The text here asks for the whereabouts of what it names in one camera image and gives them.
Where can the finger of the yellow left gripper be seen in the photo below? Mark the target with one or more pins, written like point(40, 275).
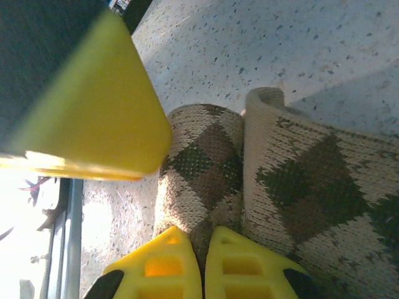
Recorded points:
point(103, 109)

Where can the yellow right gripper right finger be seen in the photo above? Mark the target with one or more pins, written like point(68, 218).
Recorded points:
point(230, 249)

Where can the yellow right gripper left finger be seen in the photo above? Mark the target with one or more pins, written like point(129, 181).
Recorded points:
point(174, 252)

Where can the brown beige argyle sock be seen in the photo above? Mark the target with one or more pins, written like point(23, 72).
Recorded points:
point(311, 187)
point(202, 162)

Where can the aluminium front rail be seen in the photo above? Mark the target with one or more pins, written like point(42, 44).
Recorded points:
point(76, 233)

